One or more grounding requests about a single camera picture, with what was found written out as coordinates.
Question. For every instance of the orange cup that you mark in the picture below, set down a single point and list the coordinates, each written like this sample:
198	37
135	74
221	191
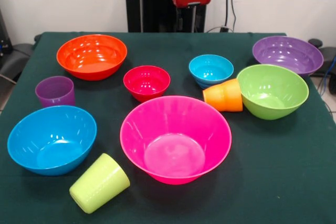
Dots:
223	96

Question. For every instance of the large orange-red bowl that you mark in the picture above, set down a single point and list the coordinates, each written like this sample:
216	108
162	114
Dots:
92	56

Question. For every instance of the large pink bowl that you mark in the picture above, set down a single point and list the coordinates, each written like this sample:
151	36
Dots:
176	140

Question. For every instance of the green cup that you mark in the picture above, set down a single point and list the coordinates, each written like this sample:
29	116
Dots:
98	184

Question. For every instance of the small blue bowl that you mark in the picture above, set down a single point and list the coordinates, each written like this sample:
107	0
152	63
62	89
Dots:
211	70

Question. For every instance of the small red-pink bowl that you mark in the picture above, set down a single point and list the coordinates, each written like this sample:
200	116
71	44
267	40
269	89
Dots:
147	83

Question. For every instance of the large purple bowl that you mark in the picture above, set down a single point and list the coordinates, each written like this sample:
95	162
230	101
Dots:
287	53

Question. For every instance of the large green bowl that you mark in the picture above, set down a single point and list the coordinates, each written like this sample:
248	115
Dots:
273	93

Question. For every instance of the purple cup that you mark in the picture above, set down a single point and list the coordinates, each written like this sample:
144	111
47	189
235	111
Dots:
55	93

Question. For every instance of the dark green tablecloth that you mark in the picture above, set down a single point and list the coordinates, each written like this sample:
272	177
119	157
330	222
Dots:
262	155

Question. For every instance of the large blue bowl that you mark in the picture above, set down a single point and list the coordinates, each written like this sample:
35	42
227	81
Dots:
52	140

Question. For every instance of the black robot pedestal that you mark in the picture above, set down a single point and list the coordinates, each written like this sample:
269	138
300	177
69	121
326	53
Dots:
147	3

